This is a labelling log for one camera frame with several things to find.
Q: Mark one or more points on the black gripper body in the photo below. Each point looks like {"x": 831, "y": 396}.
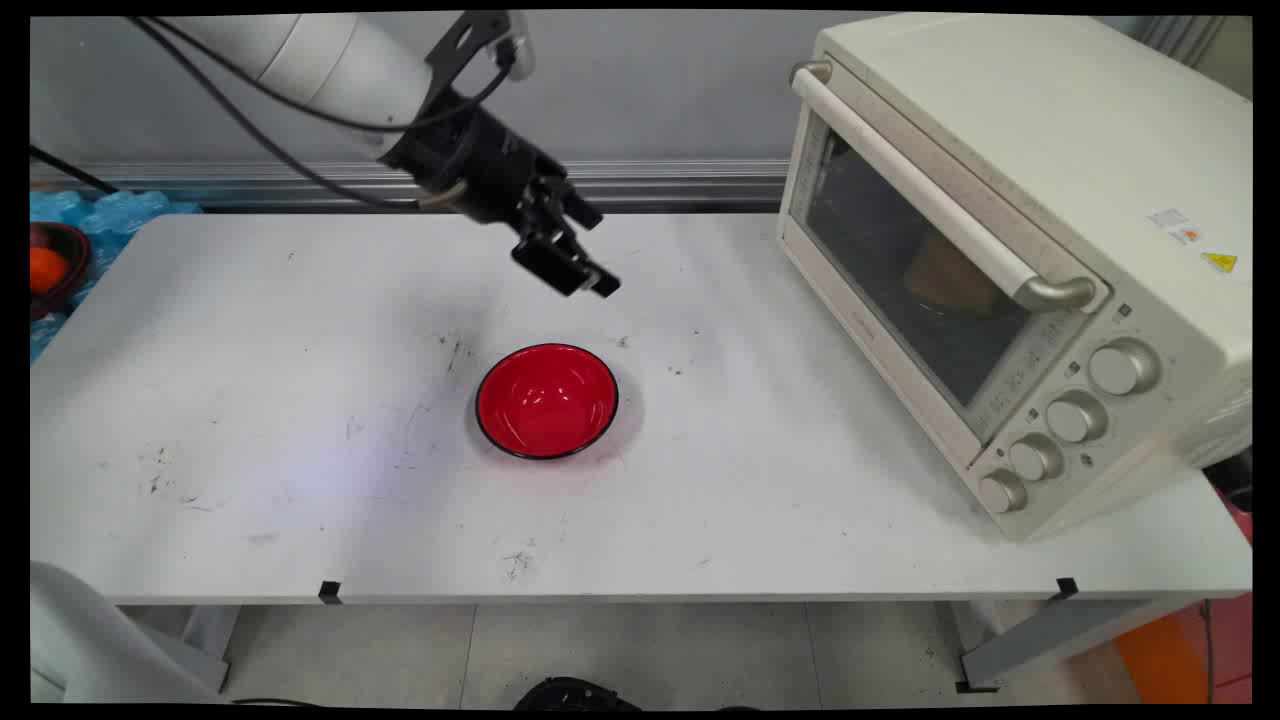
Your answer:
{"x": 475, "y": 160}

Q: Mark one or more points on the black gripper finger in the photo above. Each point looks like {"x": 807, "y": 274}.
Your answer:
{"x": 583, "y": 208}
{"x": 545, "y": 258}

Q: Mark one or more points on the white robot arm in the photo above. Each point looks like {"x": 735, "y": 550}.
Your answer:
{"x": 330, "y": 60}

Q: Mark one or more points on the red bowl with black rim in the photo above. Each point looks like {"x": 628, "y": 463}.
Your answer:
{"x": 545, "y": 400}

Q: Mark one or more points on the black table edge clip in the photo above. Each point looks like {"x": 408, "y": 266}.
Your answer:
{"x": 1067, "y": 588}
{"x": 330, "y": 592}

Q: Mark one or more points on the dark bowl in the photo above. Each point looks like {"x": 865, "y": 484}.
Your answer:
{"x": 72, "y": 262}

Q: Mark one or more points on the black wheeled base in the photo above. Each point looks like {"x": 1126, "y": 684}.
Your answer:
{"x": 575, "y": 694}

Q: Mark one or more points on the orange fruit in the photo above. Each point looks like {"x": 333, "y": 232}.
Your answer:
{"x": 46, "y": 270}

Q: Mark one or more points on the cream toaster oven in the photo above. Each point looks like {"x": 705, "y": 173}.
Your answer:
{"x": 1050, "y": 130}

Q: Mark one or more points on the small silver oven knob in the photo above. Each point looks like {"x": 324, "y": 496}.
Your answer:
{"x": 1002, "y": 491}

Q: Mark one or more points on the grey table leg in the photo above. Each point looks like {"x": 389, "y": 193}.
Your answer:
{"x": 1060, "y": 632}
{"x": 210, "y": 640}

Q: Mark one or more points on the large silver oven knob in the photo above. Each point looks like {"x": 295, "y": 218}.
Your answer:
{"x": 1122, "y": 367}

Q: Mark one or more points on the white label sticker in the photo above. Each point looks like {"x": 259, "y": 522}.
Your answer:
{"x": 1172, "y": 225}

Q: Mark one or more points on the white rounded machine cover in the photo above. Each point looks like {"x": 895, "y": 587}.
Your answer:
{"x": 90, "y": 640}

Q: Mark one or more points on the yellow warning sticker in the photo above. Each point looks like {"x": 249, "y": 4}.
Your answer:
{"x": 1220, "y": 262}

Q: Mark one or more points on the orange floor item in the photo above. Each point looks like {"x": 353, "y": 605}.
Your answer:
{"x": 1165, "y": 655}

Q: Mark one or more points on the aluminium rail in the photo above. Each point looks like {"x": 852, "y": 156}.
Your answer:
{"x": 680, "y": 182}

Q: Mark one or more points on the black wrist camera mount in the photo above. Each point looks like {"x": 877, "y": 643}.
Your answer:
{"x": 468, "y": 45}

